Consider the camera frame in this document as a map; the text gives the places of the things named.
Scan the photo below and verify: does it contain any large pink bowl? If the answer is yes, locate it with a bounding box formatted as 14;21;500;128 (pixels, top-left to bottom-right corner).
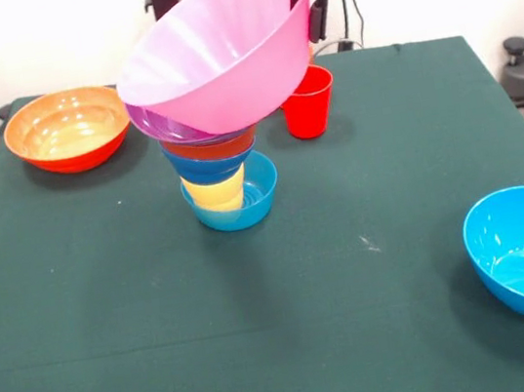
102;0;332;148

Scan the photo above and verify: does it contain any small orange bowl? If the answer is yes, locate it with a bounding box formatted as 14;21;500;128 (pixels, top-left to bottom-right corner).
158;125;262;169

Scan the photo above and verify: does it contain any purple bowl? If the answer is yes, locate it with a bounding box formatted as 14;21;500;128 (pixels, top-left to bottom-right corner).
124;83;261;158

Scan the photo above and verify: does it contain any small dark blue bowl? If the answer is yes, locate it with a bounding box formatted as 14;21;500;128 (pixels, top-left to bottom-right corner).
161;135;262;191

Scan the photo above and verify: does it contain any yellow cup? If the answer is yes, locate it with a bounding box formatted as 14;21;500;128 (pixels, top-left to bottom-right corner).
179;163;251;218

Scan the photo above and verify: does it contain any small light blue bowl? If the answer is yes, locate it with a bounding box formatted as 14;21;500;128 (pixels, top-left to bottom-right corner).
175;147;286;239

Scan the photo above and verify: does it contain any red cup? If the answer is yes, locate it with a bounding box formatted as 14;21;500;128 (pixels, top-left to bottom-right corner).
275;61;343;143

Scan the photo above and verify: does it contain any large orange bowl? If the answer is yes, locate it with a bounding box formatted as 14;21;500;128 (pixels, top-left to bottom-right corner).
0;80;139;183

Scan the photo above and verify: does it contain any dark green table cloth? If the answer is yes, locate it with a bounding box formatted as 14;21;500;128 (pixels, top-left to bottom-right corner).
0;21;524;392

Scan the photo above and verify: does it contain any black hanging cable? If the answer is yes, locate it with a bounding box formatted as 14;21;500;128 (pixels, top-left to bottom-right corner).
321;0;370;55

